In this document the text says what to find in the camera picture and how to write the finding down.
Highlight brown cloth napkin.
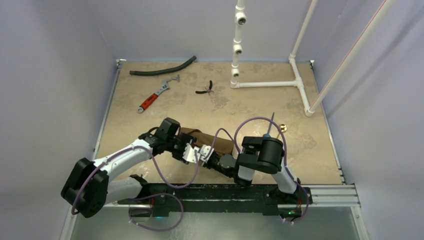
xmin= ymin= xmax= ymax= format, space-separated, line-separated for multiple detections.
xmin=180 ymin=127 xmax=234 ymax=156

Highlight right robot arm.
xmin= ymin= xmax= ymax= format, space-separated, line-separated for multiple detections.
xmin=203 ymin=136 xmax=301 ymax=204

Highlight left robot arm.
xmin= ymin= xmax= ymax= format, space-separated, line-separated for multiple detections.
xmin=60 ymin=117 xmax=197 ymax=218

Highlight blue spoon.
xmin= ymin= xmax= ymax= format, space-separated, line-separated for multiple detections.
xmin=263 ymin=112 xmax=275 ymax=138

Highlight black pliers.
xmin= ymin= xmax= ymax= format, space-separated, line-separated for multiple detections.
xmin=195 ymin=80 xmax=214 ymax=95

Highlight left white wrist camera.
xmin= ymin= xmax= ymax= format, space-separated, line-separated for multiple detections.
xmin=182 ymin=144 xmax=200 ymax=164

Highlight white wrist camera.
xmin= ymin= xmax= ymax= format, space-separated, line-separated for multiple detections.
xmin=199 ymin=144 xmax=214 ymax=163
xmin=182 ymin=144 xmax=200 ymax=164

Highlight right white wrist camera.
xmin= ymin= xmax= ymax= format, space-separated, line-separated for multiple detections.
xmin=199 ymin=144 xmax=214 ymax=163

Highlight red handled adjustable wrench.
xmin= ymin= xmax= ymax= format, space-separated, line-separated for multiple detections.
xmin=137 ymin=74 xmax=180 ymax=114

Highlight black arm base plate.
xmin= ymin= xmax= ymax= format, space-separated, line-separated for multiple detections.
xmin=117 ymin=183 xmax=313 ymax=218

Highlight black rubber hose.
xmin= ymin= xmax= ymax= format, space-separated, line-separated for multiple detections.
xmin=129 ymin=55 xmax=198 ymax=77

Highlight aluminium frame rail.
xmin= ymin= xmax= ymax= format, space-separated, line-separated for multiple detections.
xmin=61 ymin=61 xmax=365 ymax=240

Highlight white PVC pipe frame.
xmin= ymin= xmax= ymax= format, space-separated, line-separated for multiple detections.
xmin=229 ymin=0 xmax=397 ymax=117

